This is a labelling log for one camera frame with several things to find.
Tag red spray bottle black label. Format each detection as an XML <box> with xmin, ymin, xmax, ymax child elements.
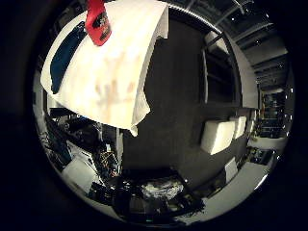
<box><xmin>85</xmin><ymin>0</ymin><xmax>113</xmax><ymax>47</ymax></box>

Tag blue cloth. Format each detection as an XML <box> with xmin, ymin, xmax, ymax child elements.
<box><xmin>50</xmin><ymin>21</ymin><xmax>88</xmax><ymax>95</ymax></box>

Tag white table cover orange stripes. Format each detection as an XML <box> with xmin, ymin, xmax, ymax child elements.
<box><xmin>39</xmin><ymin>0</ymin><xmax>169</xmax><ymax>138</ymax></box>

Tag white cube ottoman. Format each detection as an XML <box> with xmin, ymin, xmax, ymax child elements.
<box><xmin>199</xmin><ymin>119</ymin><xmax>237</xmax><ymax>156</ymax></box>
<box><xmin>228</xmin><ymin>115</ymin><xmax>248</xmax><ymax>141</ymax></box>

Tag dark open shelf unit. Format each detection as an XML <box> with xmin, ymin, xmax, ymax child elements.
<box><xmin>200</xmin><ymin>31</ymin><xmax>243</xmax><ymax>108</ymax></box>

